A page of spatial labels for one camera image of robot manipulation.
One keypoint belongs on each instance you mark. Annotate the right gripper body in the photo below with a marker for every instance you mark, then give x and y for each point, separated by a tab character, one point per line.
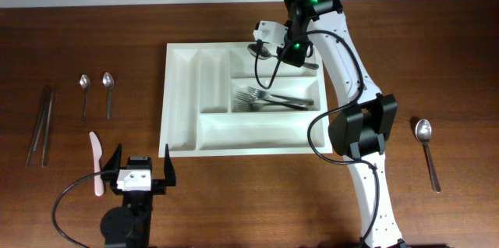
293	57

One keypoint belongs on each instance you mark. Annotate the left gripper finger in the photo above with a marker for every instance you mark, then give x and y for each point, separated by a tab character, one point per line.
169	171
113	166

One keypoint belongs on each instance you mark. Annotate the large silver spoon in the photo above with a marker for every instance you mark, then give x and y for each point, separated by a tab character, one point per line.
423	133
264	54

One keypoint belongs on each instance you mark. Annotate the silver fork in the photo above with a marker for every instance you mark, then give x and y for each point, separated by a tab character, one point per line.
264	95
259	107
245	97

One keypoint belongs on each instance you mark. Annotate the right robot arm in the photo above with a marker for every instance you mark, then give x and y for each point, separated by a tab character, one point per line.
363	119

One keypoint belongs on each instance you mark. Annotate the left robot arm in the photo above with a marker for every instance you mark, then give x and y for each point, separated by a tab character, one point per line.
128	225

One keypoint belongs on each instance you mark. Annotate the white plastic butter knife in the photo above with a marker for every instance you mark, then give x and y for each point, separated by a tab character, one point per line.
97	153

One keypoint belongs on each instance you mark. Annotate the white plastic cutlery tray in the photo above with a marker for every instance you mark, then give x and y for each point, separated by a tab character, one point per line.
199	117

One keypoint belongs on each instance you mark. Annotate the right small teaspoon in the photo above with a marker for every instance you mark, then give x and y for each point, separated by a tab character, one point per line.
108	83

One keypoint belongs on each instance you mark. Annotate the small teaspoon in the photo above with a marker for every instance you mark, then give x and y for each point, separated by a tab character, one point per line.
85	84
108	83

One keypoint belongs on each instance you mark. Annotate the left small teaspoon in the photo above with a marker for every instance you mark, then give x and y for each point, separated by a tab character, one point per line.
85	84

